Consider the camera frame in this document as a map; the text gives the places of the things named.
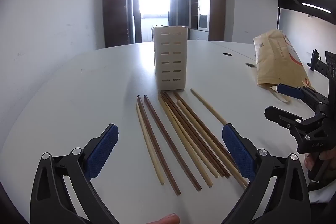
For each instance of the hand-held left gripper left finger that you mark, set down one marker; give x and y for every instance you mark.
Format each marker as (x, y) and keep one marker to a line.
(102, 153)

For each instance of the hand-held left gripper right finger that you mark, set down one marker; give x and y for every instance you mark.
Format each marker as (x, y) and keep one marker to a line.
(239, 153)

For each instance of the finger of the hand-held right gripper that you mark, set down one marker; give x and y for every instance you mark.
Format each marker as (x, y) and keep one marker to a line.
(288, 90)
(281, 116)

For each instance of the cream slotted utensil holder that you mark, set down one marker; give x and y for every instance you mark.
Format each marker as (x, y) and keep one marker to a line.
(170, 56)

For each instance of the person's right hand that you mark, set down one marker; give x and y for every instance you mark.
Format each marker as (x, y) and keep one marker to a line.
(308, 161)

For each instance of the person's left hand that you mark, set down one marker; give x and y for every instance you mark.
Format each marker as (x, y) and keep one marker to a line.
(165, 220)

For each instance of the brown paper bag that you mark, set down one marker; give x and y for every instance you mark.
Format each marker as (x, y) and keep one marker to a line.
(278, 64)

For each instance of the long ceiling light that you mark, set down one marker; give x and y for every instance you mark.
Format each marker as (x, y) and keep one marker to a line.
(315, 7)

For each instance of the low white cabinet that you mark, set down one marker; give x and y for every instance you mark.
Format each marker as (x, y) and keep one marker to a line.
(198, 35)

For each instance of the wooden cabinet with white doors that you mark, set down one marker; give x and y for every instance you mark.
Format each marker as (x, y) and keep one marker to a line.
(210, 8)

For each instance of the white framed glass cabinet door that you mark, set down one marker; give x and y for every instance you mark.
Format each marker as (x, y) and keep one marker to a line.
(183, 8)

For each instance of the dark wooden wardrobe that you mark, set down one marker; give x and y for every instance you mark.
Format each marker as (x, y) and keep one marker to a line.
(116, 8)

